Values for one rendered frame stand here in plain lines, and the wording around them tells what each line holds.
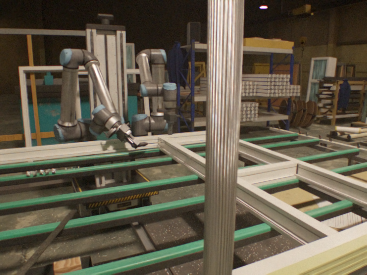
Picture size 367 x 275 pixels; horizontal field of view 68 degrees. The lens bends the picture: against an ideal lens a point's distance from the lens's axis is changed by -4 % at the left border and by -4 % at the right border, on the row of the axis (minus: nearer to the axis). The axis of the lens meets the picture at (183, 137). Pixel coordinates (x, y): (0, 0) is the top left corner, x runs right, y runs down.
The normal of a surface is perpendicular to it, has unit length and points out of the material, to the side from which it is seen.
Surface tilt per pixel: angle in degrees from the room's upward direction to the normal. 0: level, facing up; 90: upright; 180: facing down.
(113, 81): 90
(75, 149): 90
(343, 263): 90
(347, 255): 90
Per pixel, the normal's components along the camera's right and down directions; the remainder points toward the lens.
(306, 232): -0.91, 0.09
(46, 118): 0.40, 0.20
